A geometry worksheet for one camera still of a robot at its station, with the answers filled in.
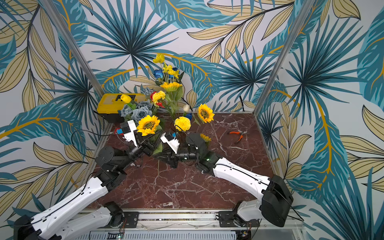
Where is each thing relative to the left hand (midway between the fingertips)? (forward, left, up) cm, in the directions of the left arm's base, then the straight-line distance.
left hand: (162, 132), depth 58 cm
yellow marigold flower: (+10, -7, -6) cm, 13 cm away
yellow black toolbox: (+40, +44, -23) cm, 64 cm away
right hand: (-4, +4, -11) cm, 12 cm away
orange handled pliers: (+30, -46, -39) cm, 67 cm away
